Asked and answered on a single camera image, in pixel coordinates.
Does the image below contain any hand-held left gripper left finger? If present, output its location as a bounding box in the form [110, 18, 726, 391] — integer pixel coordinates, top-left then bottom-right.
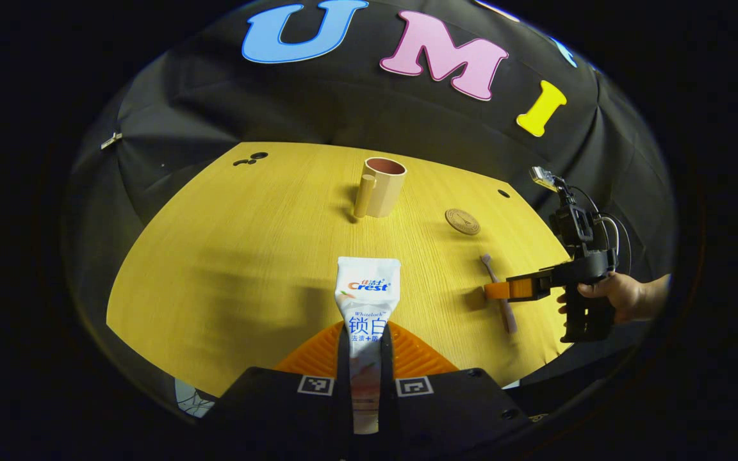
[202, 321, 352, 461]

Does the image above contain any white toothpaste tube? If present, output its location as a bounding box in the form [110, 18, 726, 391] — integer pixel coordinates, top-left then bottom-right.
[334, 256, 402, 436]

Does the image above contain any black backdrop cloth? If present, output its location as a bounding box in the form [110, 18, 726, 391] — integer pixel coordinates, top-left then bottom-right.
[61, 0, 677, 398]

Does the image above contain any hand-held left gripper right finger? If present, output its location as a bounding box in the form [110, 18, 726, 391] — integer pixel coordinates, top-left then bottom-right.
[380, 321, 533, 461]

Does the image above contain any beige cup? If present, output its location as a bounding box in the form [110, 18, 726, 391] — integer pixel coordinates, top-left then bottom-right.
[353, 157, 407, 220]

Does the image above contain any round brown coaster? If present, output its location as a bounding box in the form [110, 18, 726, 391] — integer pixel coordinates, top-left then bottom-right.
[445, 208, 481, 236]

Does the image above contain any pink toothbrush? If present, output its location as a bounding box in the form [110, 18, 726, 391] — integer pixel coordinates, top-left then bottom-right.
[480, 253, 518, 335]

